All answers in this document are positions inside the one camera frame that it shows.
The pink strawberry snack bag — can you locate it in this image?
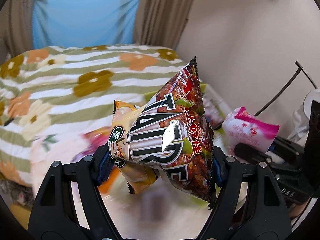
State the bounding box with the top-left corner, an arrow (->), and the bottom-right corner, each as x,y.
222,107 -> 280,153

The red brown TATTRE snack bag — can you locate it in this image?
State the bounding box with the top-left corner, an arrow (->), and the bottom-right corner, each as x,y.
108,59 -> 216,204

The green cardboard box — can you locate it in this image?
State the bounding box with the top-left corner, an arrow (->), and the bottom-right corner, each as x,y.
143,79 -> 231,137

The black lamp stand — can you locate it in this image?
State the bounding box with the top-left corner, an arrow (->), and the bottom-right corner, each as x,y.
254,60 -> 318,116

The floral striped bed blanket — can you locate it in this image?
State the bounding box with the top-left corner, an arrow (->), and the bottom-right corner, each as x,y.
1,44 -> 184,186

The blue window cloth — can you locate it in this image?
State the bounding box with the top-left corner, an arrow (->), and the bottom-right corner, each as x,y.
31,0 -> 139,49

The beige curtain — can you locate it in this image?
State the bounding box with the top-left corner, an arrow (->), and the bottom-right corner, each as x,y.
133,0 -> 194,49

